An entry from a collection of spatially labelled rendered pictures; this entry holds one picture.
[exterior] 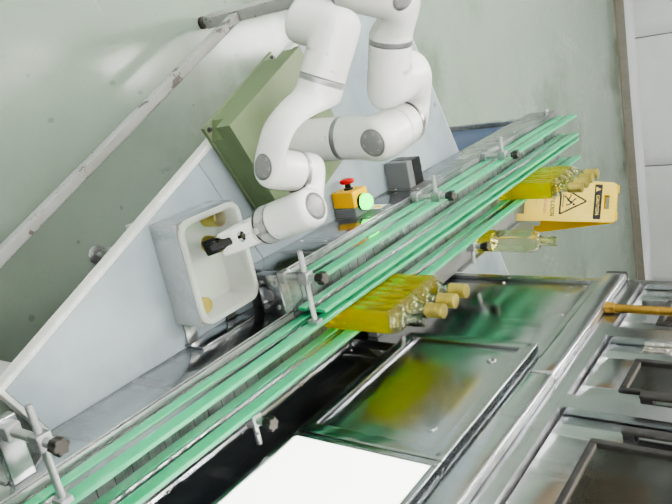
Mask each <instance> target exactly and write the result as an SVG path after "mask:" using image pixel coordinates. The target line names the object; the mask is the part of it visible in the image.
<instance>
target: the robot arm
mask: <svg viewBox="0 0 672 504"><path fill-rule="evenodd" d="M420 4H421V0H295V1H294V2H293V3H292V5H291V6H290V8H289V10H288V12H287V15H286V19H285V32H286V34H287V37H288V38H289V39H290V40H291V41H292V42H294V43H296V44H299V45H302V46H306V49H305V53H304V57H303V60H302V64H301V68H300V72H299V76H298V80H297V83H296V86H295V88H294V90H293V91H292V92H291V94H289V95H288V96H287V97H286V98H285V99H284V100H283V101H282V102H281V103H280V104H279V105H278V106H277V107H276V108H275V110H274V111H273V112H272V113H271V115H270V116H269V117H268V119H267V120H266V122H265V124H264V126H263V128H262V131H261V134H260V137H259V141H258V145H257V149H256V153H255V159H254V173H255V177H256V179H257V181H258V182H259V183H260V184H261V185H262V186H264V187H266V188H269V189H275V190H284V191H289V194H288V195H287V196H284V197H282V198H279V199H277V200H274V201H272V202H270V203H267V204H265V205H262V206H260V207H258V208H256V209H255V210H254V212H253V214H252V217H250V218H247V219H245V220H243V221H241V222H239V223H237V224H235V225H233V226H231V227H230V228H228V229H226V230H224V231H223V232H221V233H219V234H218V235H216V236H217V238H215V237H213V238H211V239H208V240H206V241H203V242H202V245H203V247H204V250H205V252H206V254H207V256H211V255H214V254H216V253H219V252H221V251H222V250H224V251H223V253H224V255H225V256H230V255H232V254H235V253H237V252H240V251H242V250H245V249H247V248H250V247H253V246H255V245H257V244H260V243H262V242H264V243H266V244H273V243H276V242H278V241H281V240H284V239H287V238H289V237H292V236H295V235H298V234H301V233H304V232H307V231H310V230H312V229H315V228H318V227H320V226H321V225H322V224H323V223H324V222H325V220H326V217H327V205H326V202H325V200H324V188H325V164H324V161H337V160H367V161H374V162H381V161H386V160H389V159H391V158H393V157H395V156H397V155H398V154H400V153H401V152H402V151H404V150H405V149H407V148H408V147H409V146H411V145H412V144H414V143H415V142H416V141H418V140H419V139H420V138H421V137H422V136H423V135H424V133H425V131H426V129H427V125H428V119H429V109H430V98H431V87H432V73H431V68H430V66H429V63H428V61H427V60H426V58H425V57H424V56H423V55H422V54H420V53H419V52H417V51H414V50H412V44H413V34H414V29H415V26H416V22H417V19H418V15H419V11H420ZM356 13H357V14H361V15H366V16H370V17H375V18H377V19H376V21H375V22H374V24H373V26H372V28H371V29H370V32H369V46H368V70H367V94H368V97H369V100H370V101H371V103H372V104H373V105H374V106H375V107H377V108H380V109H383V110H381V111H380V112H378V113H376V114H373V115H369V116H359V115H344V116H337V117H326V118H315V119H309V118H310V117H312V116H314V115H316V114H318V113H321V112H323V111H325V110H328V109H330V108H333V107H335V106H337V105H338V104H339V103H340V101H341V99H342V95H343V91H344V88H345V84H346V80H347V77H348V73H349V70H350V66H351V63H352V60H353V57H354V53H355V50H356V46H357V43H358V39H359V36H360V30H361V23H360V20H359V17H358V16H357V15H356ZM220 239H221V241H220V242H219V241H218V240H220Z"/></svg>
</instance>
